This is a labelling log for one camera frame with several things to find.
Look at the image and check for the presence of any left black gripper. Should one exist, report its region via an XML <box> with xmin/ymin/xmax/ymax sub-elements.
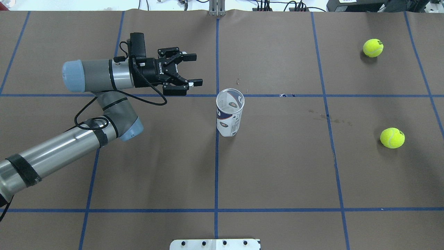
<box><xmin>133</xmin><ymin>47</ymin><xmax>203</xmax><ymax>96</ymax></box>

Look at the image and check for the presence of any clear tennis ball can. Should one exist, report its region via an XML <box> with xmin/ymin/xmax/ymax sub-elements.
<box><xmin>216</xmin><ymin>88</ymin><xmax>245</xmax><ymax>137</ymax></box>

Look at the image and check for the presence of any yellow tennis ball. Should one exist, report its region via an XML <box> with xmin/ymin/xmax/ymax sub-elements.
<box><xmin>379</xmin><ymin>127</ymin><xmax>405</xmax><ymax>149</ymax></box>

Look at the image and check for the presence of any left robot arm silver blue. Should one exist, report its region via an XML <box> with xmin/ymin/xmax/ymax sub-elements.
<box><xmin>1</xmin><ymin>44</ymin><xmax>214</xmax><ymax>212</ymax></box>

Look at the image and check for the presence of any yellow tennis ball table edge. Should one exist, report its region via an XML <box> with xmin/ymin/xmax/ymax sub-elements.
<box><xmin>362</xmin><ymin>39</ymin><xmax>384</xmax><ymax>58</ymax></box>

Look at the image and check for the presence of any brown paper table mat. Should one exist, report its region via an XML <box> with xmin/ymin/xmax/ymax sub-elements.
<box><xmin>1</xmin><ymin>9</ymin><xmax>443</xmax><ymax>250</ymax></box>

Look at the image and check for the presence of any aluminium frame post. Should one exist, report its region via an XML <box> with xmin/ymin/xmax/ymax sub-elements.
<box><xmin>208</xmin><ymin>0</ymin><xmax>226</xmax><ymax>16</ymax></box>

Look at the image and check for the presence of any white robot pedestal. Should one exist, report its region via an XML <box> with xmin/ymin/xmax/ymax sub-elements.
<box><xmin>169</xmin><ymin>239</ymin><xmax>262</xmax><ymax>250</ymax></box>

